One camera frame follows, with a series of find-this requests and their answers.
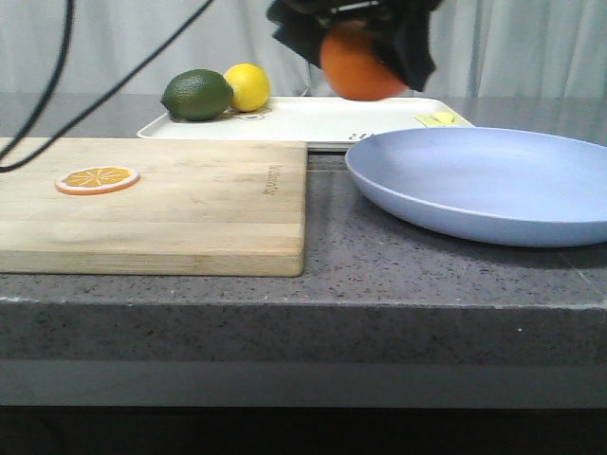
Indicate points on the wooden cutting board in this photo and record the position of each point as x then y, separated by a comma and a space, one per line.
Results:
200, 207

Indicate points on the orange fruit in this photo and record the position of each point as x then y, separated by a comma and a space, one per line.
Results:
351, 67

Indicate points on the green lime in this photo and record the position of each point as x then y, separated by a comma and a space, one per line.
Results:
197, 95

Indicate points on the cream white tray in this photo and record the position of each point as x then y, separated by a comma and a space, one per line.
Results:
324, 124

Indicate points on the yellow lemon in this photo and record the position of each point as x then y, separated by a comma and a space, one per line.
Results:
250, 86

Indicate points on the light blue plate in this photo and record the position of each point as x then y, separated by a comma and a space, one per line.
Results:
497, 186

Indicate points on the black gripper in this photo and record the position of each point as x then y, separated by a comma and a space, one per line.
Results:
401, 40

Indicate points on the grey curtain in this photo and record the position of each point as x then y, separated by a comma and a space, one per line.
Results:
486, 49

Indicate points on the orange slice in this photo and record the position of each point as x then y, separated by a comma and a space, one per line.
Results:
97, 180

